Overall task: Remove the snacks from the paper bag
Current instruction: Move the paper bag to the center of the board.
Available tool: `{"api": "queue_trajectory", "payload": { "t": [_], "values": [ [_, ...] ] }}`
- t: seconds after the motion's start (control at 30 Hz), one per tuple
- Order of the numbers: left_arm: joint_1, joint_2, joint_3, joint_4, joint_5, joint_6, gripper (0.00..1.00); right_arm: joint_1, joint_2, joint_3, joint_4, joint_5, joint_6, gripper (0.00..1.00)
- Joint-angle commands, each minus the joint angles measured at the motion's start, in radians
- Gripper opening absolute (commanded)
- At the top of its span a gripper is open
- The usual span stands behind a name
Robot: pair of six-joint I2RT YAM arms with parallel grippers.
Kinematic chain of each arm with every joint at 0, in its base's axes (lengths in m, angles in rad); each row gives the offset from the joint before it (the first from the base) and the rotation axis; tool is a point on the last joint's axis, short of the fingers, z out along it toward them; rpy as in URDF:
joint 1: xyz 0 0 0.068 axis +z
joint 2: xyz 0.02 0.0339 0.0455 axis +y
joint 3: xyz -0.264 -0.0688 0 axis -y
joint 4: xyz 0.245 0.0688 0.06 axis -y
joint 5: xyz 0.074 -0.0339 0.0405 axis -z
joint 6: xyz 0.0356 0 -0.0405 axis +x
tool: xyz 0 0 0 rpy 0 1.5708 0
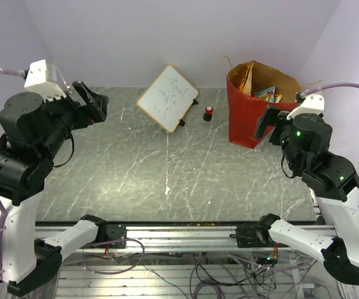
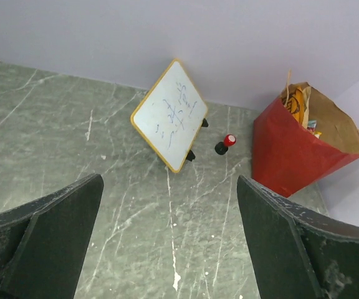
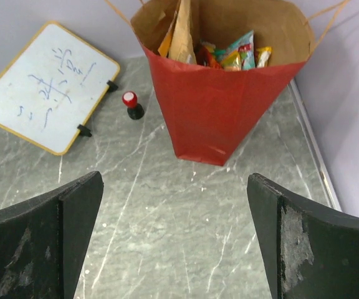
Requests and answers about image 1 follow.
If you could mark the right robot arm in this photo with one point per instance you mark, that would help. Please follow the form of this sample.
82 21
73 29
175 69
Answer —
304 141

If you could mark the teal candy packet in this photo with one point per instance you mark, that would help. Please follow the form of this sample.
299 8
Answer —
266 93

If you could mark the red brown paper bag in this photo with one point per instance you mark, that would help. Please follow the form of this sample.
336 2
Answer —
244 110

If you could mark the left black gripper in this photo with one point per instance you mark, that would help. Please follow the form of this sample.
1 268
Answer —
96 104

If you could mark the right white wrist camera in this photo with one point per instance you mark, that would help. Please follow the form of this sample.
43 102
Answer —
313 103

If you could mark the red black stamp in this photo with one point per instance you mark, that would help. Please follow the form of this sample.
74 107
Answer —
208 113

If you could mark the aluminium mounting rail frame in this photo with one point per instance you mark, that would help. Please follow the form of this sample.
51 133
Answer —
191 260

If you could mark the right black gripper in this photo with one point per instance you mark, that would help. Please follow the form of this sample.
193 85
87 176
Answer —
272 116

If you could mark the yellow snack packet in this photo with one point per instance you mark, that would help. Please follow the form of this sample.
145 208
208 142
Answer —
276 98

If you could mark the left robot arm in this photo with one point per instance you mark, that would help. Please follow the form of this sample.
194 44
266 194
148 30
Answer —
34 131

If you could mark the orange snack packet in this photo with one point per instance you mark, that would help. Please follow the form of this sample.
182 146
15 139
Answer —
245 85

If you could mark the small yellow-framed whiteboard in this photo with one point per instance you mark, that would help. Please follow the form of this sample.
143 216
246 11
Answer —
168 99

